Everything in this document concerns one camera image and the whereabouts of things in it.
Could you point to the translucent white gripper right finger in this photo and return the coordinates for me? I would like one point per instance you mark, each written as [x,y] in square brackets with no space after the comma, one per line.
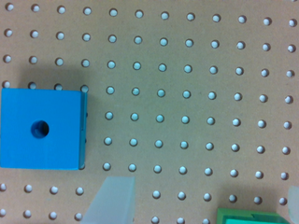
[293,204]

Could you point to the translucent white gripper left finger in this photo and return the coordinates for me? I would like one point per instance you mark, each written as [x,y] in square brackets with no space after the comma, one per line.
[114,203]

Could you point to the green block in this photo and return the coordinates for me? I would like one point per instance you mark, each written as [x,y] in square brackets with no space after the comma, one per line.
[237,216]

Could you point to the blue block with hole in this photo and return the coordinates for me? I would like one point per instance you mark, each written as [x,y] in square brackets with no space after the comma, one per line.
[43,129]

